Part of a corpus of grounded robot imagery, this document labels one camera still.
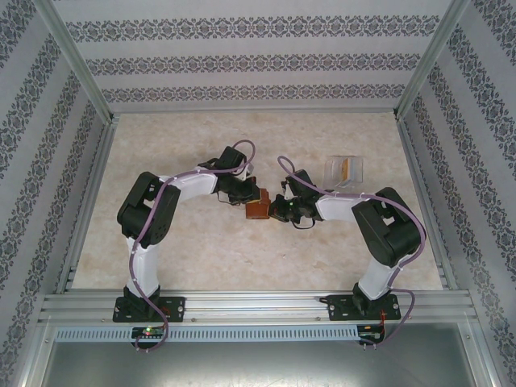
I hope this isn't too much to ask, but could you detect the clear acrylic card box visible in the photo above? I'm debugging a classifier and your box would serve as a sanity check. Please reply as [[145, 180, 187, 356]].
[[323, 155, 364, 190]]

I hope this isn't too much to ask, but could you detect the white slotted cable duct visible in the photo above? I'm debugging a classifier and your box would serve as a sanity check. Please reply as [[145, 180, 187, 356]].
[[54, 325, 360, 343]]

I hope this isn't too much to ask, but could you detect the grey metal sheet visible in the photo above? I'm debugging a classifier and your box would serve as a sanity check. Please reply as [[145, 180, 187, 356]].
[[40, 340, 491, 387]]

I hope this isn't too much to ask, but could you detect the aluminium side rail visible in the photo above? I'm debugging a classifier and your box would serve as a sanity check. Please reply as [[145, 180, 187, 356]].
[[397, 114, 459, 293], [54, 114, 120, 295]]

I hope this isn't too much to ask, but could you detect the aluminium mounting rail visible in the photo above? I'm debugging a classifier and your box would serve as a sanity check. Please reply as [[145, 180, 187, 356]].
[[38, 289, 479, 326]]

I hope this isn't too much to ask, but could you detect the left circuit board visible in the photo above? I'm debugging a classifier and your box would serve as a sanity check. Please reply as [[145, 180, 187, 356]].
[[131, 326, 165, 339]]

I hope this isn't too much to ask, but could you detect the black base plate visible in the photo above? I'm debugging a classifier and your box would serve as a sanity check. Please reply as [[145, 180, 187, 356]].
[[112, 296, 187, 324], [327, 293, 402, 323]]

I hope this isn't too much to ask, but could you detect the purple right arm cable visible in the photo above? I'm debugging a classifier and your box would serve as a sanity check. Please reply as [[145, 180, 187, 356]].
[[277, 156, 428, 350]]

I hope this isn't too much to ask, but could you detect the right circuit board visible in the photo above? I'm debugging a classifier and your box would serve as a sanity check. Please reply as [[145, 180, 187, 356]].
[[358, 324, 387, 342]]

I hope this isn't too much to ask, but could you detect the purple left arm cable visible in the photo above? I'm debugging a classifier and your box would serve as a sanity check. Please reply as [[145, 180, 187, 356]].
[[127, 139, 259, 356]]

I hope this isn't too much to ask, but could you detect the aluminium frame crossbar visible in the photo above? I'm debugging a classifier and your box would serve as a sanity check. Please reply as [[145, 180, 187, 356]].
[[108, 105, 400, 116]]

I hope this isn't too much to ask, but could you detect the circuit board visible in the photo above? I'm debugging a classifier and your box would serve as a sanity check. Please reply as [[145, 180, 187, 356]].
[[358, 324, 387, 342], [131, 326, 165, 339]]

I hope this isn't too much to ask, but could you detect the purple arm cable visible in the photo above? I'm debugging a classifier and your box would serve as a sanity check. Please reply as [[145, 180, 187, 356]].
[[277, 156, 428, 350], [127, 139, 259, 356]]

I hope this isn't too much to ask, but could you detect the aluminium frame leg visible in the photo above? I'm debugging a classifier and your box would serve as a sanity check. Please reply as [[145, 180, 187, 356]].
[[467, 318, 505, 387], [18, 318, 56, 387]]

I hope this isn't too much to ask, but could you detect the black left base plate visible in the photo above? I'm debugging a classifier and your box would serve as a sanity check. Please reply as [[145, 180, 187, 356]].
[[112, 296, 187, 324]]

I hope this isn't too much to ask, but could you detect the brown leather card holder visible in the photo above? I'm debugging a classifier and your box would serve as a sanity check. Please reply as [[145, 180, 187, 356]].
[[244, 188, 273, 221]]

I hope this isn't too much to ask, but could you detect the aluminium frame post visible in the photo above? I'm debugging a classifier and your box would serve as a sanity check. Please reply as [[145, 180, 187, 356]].
[[393, 0, 472, 122], [34, 0, 119, 124]]

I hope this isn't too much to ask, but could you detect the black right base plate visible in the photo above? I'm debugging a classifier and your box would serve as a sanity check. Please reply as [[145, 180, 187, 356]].
[[327, 293, 402, 323]]

